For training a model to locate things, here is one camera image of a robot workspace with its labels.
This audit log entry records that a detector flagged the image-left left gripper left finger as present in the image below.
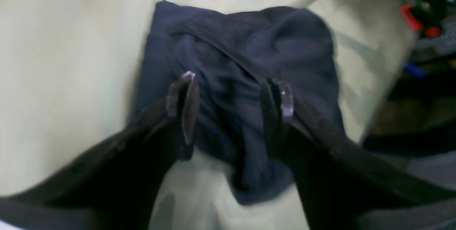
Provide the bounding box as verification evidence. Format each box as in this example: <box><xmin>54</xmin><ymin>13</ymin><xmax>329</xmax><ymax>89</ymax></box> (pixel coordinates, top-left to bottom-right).
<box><xmin>0</xmin><ymin>71</ymin><xmax>200</xmax><ymax>230</ymax></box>

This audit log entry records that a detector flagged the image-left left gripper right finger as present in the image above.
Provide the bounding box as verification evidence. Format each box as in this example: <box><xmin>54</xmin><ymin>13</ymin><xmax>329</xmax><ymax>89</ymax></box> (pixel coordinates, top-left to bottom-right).
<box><xmin>261</xmin><ymin>78</ymin><xmax>456</xmax><ymax>230</ymax></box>

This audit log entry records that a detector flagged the blue handled clamp far-left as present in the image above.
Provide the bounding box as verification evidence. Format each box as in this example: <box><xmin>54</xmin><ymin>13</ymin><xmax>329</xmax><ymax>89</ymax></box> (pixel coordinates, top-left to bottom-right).
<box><xmin>403</xmin><ymin>61</ymin><xmax>427</xmax><ymax>78</ymax></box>

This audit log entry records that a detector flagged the dark navy long-sleeve T-shirt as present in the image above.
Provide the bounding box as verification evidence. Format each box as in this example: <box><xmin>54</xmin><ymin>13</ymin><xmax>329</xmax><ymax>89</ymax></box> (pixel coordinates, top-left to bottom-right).
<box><xmin>134</xmin><ymin>0</ymin><xmax>344</xmax><ymax>205</ymax></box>

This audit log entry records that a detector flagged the orange black clamp top-left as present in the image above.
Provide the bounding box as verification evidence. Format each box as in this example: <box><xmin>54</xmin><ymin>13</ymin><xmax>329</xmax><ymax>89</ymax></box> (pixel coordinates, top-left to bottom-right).
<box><xmin>400</xmin><ymin>4</ymin><xmax>443</xmax><ymax>38</ymax></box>

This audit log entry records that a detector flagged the green table cloth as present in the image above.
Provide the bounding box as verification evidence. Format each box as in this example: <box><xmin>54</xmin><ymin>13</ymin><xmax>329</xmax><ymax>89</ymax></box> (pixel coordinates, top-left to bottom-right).
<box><xmin>1</xmin><ymin>0</ymin><xmax>416</xmax><ymax>230</ymax></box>

